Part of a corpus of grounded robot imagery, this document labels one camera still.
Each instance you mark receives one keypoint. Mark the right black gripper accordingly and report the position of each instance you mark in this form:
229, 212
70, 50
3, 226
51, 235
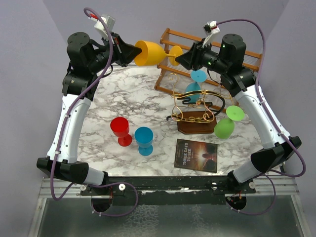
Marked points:
191, 59

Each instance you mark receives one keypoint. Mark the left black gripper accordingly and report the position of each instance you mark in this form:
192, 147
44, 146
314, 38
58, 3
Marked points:
125, 52

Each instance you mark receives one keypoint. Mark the light blue plastic wine glass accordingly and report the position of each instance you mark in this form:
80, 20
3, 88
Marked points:
198, 77

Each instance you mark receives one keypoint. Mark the yellow plastic wine glass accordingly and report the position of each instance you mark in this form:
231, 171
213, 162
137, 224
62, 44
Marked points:
153, 54

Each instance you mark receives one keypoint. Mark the gold wire wine glass rack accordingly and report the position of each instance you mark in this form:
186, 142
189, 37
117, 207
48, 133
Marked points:
199, 117

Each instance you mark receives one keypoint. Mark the red plastic wine glass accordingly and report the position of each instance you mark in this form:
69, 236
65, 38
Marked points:
120, 128

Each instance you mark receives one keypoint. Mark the green plastic wine glass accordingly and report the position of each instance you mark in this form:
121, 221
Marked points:
225, 127

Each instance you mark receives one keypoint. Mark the clear wine glass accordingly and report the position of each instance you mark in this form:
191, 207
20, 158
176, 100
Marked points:
220, 90

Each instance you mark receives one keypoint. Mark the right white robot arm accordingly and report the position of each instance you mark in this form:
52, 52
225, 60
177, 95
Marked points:
243, 85

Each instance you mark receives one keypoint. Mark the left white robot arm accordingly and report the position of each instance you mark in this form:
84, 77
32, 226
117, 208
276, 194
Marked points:
78, 90

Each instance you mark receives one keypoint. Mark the wooden two-tier shelf rack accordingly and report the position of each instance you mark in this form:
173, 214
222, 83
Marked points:
172, 38

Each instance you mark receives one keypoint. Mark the dark book three days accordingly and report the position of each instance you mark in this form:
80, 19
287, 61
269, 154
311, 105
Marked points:
194, 155

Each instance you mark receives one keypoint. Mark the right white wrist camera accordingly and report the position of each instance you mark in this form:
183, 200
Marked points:
211, 29

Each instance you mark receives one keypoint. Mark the black metal base rail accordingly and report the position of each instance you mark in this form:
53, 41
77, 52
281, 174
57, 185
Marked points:
169, 190

